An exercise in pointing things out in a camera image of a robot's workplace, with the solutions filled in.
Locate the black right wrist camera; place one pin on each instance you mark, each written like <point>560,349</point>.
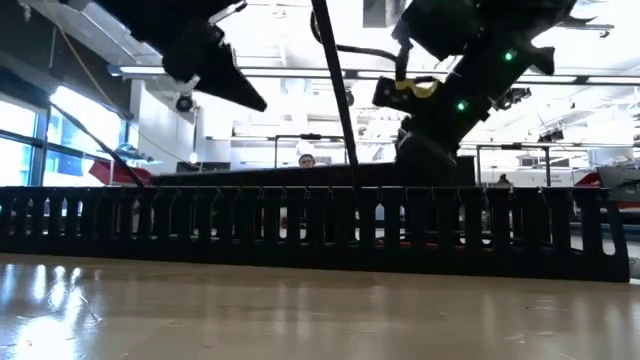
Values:
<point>400,97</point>

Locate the black zip tie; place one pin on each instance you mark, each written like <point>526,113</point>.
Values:
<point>340,90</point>
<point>100,145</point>

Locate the black background frame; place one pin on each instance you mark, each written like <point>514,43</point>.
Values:
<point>547,165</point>
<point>310,136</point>

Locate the person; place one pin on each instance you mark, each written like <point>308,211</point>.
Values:
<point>306,161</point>
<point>502,181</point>

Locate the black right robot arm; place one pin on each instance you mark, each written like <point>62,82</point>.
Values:
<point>480,75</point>

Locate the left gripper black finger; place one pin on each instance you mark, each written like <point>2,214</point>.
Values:
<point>232,82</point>

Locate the round black wall camera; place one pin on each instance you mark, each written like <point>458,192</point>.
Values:
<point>184,103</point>

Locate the black ceiling fixture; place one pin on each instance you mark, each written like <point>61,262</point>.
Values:
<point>550,135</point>
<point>512,97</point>

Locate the red storage bin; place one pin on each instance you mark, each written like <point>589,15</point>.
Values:
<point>590,180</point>

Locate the black monitor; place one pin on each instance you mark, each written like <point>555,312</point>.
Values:
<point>200,166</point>

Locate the rack of red bins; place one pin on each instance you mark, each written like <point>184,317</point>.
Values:
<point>120,172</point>

